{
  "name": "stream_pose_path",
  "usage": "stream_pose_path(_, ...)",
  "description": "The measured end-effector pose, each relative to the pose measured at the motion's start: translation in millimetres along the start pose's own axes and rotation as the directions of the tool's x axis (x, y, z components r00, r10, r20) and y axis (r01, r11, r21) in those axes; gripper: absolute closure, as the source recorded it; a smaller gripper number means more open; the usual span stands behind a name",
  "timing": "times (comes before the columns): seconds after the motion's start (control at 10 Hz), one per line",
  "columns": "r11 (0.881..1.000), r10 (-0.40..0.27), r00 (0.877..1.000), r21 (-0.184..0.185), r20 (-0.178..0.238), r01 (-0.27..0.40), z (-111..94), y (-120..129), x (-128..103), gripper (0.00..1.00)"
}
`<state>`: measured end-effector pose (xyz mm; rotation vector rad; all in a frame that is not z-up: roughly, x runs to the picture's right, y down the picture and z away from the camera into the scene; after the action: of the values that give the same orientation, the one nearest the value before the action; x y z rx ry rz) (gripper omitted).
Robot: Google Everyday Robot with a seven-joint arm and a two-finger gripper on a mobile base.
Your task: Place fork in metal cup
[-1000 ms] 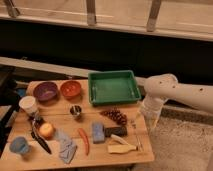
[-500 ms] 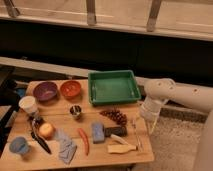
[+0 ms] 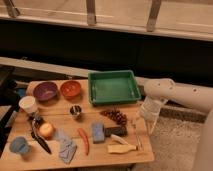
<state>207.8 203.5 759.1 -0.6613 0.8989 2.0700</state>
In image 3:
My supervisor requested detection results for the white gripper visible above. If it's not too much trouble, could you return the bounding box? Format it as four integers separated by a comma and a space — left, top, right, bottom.
137, 96, 167, 134

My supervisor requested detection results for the clear plastic fork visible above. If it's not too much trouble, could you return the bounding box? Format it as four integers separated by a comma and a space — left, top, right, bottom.
129, 118, 143, 151

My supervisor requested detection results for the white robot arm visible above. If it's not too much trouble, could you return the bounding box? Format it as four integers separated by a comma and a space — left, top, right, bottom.
138, 78, 213, 171

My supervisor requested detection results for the small metal cup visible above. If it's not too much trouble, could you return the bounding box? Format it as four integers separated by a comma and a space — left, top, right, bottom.
70, 105, 82, 120

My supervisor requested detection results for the white paper cup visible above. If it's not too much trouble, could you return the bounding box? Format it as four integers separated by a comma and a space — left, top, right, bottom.
19, 96, 38, 114

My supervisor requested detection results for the blue plastic cup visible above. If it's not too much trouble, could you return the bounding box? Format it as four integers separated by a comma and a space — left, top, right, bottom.
9, 136, 30, 155

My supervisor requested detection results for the brown pine cone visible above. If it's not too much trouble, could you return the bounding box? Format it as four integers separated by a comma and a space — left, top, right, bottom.
100, 109, 127, 126

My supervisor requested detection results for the dark grey block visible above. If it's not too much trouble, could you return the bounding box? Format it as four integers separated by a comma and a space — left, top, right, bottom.
104, 126, 127, 137

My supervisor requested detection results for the green plastic tray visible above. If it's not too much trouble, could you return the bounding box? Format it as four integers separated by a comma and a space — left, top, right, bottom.
88, 70, 141, 106

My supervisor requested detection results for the white plastic spoon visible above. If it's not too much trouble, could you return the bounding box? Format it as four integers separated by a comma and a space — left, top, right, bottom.
111, 134, 130, 145

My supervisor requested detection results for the blue sponge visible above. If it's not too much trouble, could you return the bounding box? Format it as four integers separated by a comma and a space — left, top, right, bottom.
92, 122, 105, 144

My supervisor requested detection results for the red chili pepper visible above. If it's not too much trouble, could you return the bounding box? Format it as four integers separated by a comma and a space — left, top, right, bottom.
77, 128, 89, 155

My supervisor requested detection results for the orange bowl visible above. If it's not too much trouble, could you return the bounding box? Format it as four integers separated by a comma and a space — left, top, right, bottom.
60, 80, 81, 99

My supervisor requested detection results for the grey blue cloth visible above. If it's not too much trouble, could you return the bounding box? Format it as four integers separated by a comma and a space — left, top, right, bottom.
54, 129, 77, 164

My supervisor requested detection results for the wooden table board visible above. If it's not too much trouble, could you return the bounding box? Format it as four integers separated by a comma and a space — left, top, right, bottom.
0, 80, 154, 171

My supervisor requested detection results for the yellow red apple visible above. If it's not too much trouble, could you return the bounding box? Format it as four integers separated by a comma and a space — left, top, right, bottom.
39, 122, 55, 139

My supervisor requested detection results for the purple bowl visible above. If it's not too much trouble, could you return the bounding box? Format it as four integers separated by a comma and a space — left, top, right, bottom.
33, 81, 58, 101

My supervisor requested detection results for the black handled knife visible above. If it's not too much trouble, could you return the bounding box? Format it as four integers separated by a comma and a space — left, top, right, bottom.
31, 118, 52, 154

